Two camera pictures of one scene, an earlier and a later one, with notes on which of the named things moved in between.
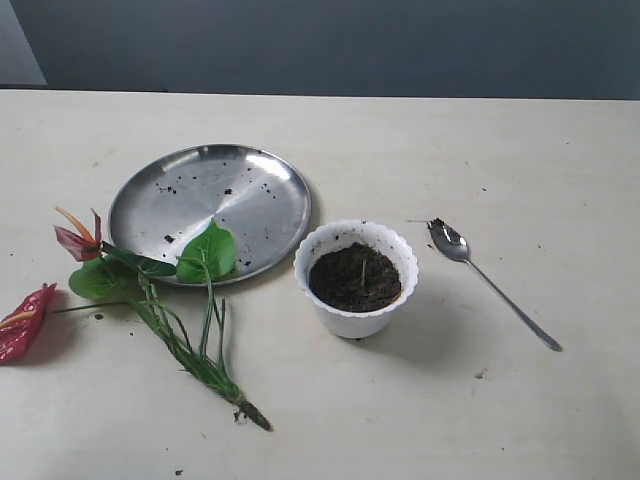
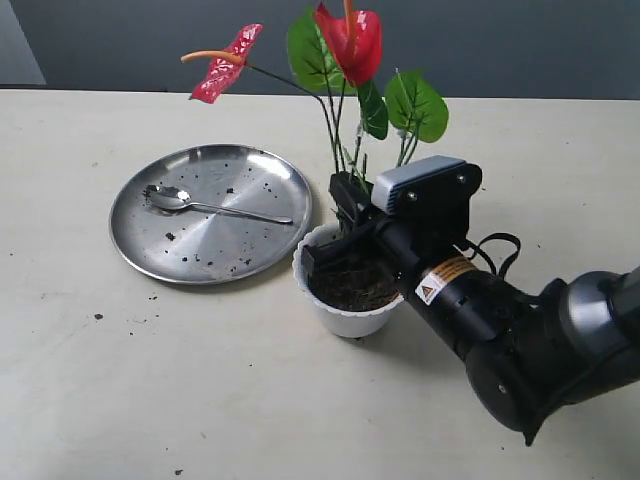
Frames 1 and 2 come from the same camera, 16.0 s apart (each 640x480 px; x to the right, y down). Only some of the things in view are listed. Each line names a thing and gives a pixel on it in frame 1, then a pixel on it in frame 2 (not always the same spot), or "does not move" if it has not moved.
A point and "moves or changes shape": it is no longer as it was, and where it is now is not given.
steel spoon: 454,245 moves or changes shape
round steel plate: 259,199 does not move
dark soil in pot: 353,278 does not move
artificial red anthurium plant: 187,295 to 332,54
